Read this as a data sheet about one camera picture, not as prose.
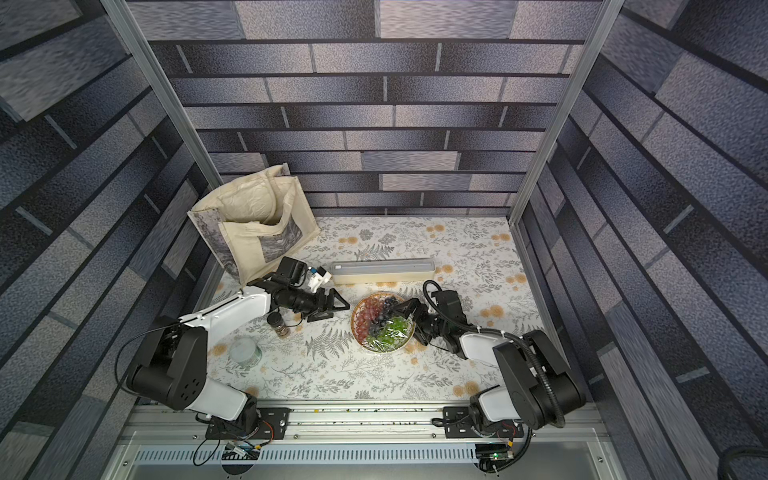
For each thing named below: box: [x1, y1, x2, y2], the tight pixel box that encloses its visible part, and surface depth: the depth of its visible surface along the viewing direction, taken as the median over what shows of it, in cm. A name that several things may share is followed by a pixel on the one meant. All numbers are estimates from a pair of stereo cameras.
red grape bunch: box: [354, 296, 384, 343], surface depth 91 cm
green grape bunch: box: [366, 316, 413, 352], surface depth 87 cm
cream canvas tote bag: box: [187, 163, 321, 286], surface depth 94 cm
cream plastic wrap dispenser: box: [331, 258, 436, 285], surface depth 102 cm
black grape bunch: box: [369, 296, 396, 335], surface depth 89 cm
